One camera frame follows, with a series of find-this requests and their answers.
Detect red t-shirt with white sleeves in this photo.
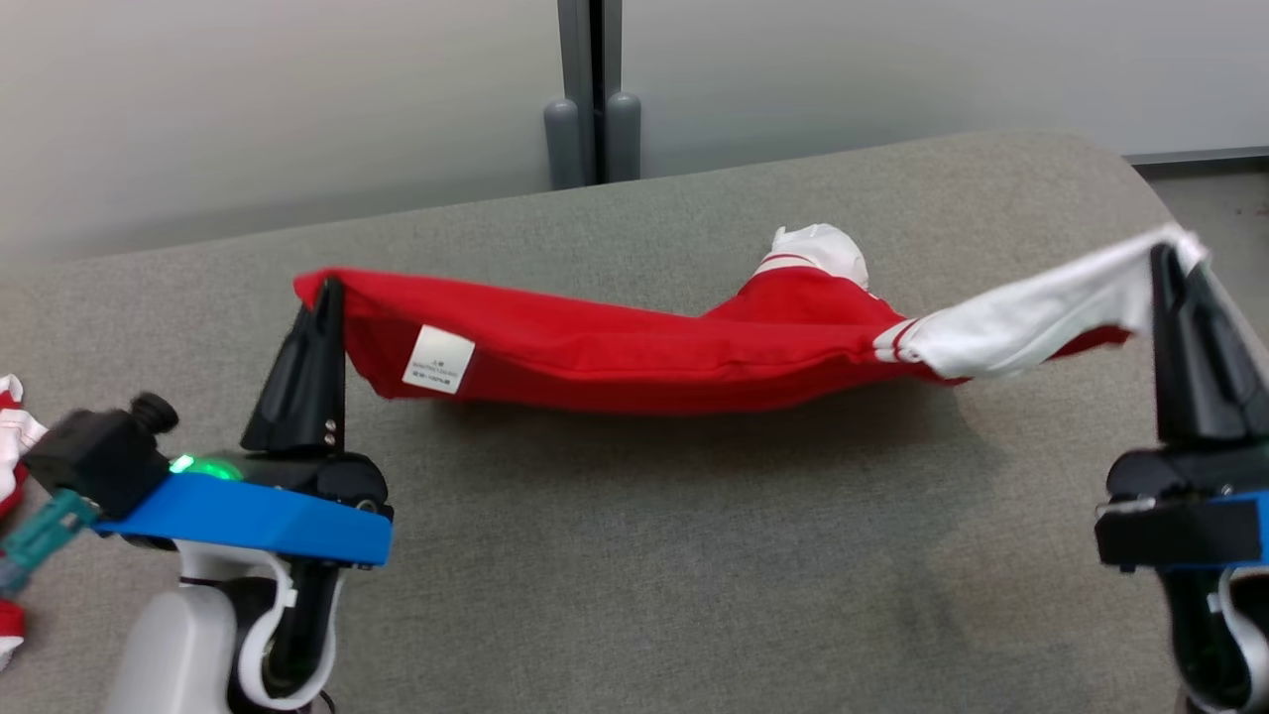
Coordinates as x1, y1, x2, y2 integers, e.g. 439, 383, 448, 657
293, 223, 1211, 416

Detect teal cable connector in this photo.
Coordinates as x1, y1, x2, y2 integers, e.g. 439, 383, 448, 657
0, 489, 100, 596

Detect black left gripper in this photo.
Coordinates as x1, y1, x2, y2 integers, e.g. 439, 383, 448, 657
173, 278, 395, 517

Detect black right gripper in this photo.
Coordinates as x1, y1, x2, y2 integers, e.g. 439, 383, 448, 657
1106, 245, 1269, 502

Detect red shorts with white trim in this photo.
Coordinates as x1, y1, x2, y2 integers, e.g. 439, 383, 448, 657
0, 375, 48, 670

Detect grey partition post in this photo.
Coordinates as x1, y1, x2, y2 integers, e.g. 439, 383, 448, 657
543, 0, 642, 189

